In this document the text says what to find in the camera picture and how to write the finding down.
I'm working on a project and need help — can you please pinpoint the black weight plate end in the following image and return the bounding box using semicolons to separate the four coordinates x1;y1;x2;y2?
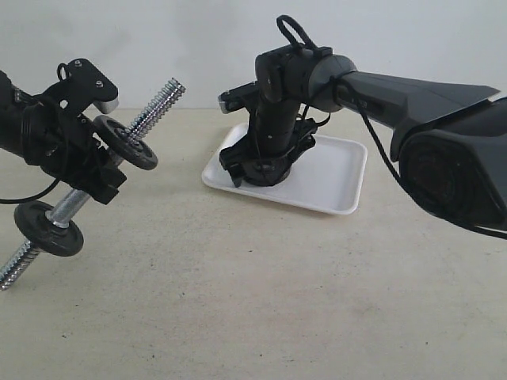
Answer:
13;200;84;257
93;115;158;170

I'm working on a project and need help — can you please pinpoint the chrome threaded dumbbell bar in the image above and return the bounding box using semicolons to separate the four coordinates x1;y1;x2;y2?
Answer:
1;78;185;291

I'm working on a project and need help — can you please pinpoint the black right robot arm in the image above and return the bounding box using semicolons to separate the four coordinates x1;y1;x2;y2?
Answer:
219;45;506;238

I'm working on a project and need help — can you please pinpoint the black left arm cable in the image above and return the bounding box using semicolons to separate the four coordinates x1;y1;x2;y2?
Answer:
0;98;100;205

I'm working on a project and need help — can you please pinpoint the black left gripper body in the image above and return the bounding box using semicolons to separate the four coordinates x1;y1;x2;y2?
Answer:
21;97;111;190

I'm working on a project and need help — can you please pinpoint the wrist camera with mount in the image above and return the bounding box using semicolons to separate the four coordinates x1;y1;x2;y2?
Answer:
39;58;119;116
218;81;258;114

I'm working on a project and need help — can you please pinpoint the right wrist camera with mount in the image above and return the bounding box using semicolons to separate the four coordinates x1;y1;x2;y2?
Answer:
218;81;258;114

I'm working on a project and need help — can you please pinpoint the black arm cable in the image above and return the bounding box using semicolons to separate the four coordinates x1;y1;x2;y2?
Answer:
0;98;100;205
276;14;507;238

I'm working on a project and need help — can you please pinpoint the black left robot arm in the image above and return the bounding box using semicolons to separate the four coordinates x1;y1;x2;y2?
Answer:
1;70;127;205

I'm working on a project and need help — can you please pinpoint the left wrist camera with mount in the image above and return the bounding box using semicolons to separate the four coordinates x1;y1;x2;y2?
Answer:
39;58;119;116

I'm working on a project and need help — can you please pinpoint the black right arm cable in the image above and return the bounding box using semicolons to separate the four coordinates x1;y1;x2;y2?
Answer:
276;14;507;238

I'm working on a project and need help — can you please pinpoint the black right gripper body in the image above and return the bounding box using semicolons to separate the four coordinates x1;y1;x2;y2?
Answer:
219;118;317;170

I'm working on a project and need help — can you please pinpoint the white plastic tray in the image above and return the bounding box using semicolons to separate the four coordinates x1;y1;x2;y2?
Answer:
201;123;368;215

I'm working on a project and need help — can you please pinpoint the black weight plate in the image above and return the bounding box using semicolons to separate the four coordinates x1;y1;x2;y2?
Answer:
243;164;291;187

